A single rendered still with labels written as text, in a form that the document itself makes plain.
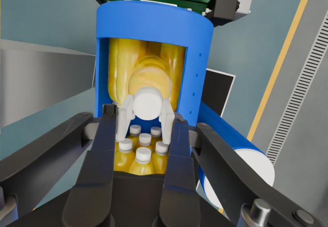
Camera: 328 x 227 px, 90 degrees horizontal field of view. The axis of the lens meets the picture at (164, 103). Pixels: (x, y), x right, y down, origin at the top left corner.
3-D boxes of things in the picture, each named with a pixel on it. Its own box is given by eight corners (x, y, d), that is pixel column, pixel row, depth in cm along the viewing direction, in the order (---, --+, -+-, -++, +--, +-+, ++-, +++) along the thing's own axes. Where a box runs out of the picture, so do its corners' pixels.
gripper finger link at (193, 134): (175, 130, 13) (211, 133, 14) (170, 111, 18) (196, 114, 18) (173, 146, 14) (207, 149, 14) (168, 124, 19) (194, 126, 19)
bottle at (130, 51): (134, 41, 45) (130, 105, 50) (112, 35, 40) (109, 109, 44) (153, 41, 41) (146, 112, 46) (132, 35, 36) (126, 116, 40)
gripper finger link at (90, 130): (112, 142, 13) (73, 139, 13) (122, 120, 18) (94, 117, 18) (113, 125, 13) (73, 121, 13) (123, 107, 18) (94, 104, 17)
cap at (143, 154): (132, 159, 43) (133, 153, 42) (140, 152, 46) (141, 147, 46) (145, 164, 41) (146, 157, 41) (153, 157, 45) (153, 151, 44)
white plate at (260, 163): (231, 137, 58) (230, 135, 59) (191, 196, 63) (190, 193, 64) (289, 168, 63) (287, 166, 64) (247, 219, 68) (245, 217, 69)
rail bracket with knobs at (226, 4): (197, 23, 60) (206, 16, 51) (201, 1, 59) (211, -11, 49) (223, 27, 61) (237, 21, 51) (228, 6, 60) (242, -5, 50)
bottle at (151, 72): (169, 57, 38) (178, 80, 22) (164, 85, 41) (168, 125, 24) (139, 51, 38) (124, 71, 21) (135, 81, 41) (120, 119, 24)
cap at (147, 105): (164, 89, 22) (165, 94, 21) (159, 114, 24) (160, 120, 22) (135, 84, 22) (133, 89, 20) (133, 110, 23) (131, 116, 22)
